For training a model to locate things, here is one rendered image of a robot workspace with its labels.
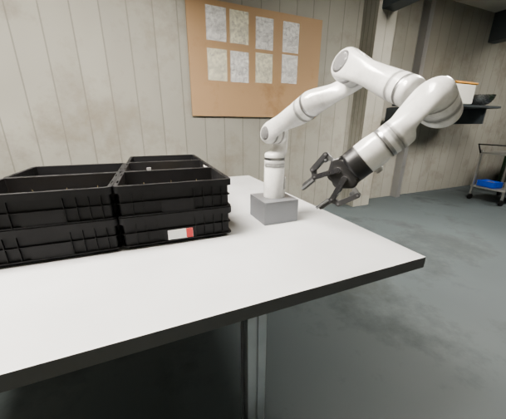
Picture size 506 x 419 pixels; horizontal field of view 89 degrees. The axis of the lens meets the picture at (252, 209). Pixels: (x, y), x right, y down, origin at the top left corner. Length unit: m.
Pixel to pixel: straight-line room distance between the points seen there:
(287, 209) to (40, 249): 0.90
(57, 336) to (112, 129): 2.44
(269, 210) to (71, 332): 0.77
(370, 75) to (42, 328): 0.95
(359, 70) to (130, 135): 2.48
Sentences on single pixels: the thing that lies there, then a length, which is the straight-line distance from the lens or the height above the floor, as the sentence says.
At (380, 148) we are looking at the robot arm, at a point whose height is 1.07.
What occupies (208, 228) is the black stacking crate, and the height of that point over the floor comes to 0.74.
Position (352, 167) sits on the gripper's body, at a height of 1.03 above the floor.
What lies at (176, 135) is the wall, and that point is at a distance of 2.98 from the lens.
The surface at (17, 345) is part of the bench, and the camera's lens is 0.74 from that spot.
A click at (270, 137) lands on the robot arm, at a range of 1.11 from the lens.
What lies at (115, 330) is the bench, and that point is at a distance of 0.68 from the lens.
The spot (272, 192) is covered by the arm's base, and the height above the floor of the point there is 0.83.
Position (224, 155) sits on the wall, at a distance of 3.10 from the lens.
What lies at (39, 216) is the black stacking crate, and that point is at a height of 0.85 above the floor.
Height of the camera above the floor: 1.12
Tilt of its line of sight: 18 degrees down
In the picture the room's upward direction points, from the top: straight up
